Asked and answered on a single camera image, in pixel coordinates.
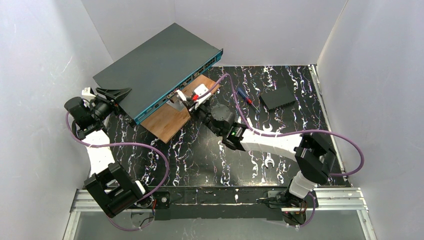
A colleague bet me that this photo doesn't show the silver SFP plug module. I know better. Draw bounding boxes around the silver SFP plug module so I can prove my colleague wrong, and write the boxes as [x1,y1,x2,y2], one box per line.
[176,89,187,102]

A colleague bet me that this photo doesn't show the dark teal network switch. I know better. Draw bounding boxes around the dark teal network switch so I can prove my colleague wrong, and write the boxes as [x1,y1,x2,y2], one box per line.
[93,23,224,127]

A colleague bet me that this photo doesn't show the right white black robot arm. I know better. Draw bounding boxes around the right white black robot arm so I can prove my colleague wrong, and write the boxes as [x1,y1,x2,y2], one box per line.
[183,100,336,199]

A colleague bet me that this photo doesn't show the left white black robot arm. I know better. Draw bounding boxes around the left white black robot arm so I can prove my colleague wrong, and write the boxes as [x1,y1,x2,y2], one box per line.
[64,87,149,218]

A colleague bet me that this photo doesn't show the wooden base board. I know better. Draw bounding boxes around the wooden base board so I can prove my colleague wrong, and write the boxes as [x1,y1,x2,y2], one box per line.
[140,75,216,143]

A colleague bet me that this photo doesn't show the blue red screwdriver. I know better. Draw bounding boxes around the blue red screwdriver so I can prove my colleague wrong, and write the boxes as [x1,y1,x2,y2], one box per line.
[236,87,260,113]

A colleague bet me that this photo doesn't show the small black box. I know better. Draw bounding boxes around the small black box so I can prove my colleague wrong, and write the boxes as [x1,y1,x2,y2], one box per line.
[259,86,297,110]

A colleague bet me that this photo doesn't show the silver open-end wrench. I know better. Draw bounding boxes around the silver open-end wrench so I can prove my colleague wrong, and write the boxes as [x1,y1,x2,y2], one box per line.
[262,124,275,169]

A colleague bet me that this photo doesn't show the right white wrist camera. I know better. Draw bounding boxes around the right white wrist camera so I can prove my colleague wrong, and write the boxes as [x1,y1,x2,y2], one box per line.
[193,83,212,110]

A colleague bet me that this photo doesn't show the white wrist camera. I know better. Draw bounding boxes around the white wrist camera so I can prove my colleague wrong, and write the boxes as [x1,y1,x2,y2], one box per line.
[81,87,96,100]
[193,83,212,110]

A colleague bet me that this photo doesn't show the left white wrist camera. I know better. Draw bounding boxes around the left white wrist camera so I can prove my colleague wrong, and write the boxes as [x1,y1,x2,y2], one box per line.
[81,87,96,100]

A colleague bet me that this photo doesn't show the silver metal mount bracket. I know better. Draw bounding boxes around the silver metal mount bracket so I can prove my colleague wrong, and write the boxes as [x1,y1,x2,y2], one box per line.
[166,95,186,112]

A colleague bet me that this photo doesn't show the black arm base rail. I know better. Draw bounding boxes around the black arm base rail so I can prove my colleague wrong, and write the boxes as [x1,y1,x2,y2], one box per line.
[154,186,286,221]

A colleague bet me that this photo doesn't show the aluminium frame rail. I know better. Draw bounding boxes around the aluminium frame rail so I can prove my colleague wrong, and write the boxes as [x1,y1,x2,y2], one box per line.
[62,187,379,240]

